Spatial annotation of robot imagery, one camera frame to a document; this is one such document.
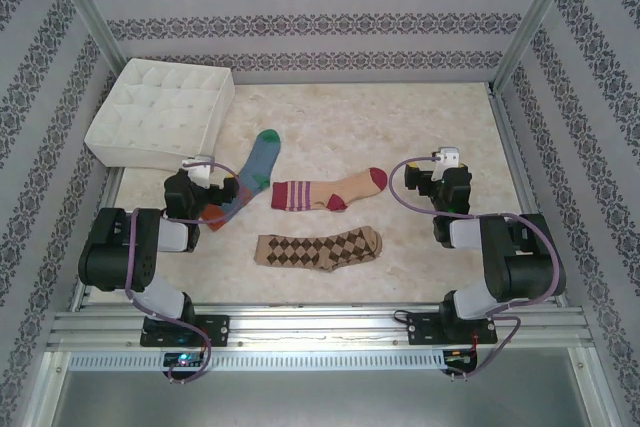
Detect blue sock green toe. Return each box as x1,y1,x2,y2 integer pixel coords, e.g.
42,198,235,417
202,129,284,233

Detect tan sock maroon stripes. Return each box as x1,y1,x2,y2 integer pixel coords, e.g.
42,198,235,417
271,167,389,213

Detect white fabric organizer box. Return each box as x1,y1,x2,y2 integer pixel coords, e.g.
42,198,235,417
83,57,236,178

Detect brown argyle sock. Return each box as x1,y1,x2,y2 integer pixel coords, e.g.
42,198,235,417
254,225,385,273

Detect grey sheet metal tray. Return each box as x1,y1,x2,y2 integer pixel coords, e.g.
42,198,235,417
29,350,609,427

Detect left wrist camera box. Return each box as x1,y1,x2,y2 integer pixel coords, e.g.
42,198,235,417
180,153,215,189

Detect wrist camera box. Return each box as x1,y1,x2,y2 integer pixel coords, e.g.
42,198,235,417
180,153,215,189
432,145,462,169

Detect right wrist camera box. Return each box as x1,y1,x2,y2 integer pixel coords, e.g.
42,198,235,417
432,145,462,169

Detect left aluminium side rail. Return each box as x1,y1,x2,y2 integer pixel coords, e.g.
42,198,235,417
69,166,126,312

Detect aluminium side rail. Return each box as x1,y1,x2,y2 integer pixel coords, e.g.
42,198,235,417
69,166,126,312
487,86,571,308

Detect right aluminium side rail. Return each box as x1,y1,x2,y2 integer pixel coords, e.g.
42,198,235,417
487,86,571,308

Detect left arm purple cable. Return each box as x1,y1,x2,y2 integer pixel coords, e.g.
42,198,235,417
123,159,251,384

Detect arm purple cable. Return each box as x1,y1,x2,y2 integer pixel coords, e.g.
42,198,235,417
389,156,564,383
123,159,251,384

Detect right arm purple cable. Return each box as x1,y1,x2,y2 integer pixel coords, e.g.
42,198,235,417
389,156,564,383

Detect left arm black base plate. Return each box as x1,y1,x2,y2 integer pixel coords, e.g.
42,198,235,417
139,314,231,348

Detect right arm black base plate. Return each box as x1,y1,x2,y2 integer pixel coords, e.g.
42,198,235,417
407,311,500,347

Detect aluminium mounting rail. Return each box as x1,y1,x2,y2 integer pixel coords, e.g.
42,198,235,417
47,302,594,351

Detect slotted grey cable duct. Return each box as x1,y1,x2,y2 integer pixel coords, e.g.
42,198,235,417
67,349,446,372

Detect right aluminium frame post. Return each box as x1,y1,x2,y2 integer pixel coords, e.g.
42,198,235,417
491,0,587,97

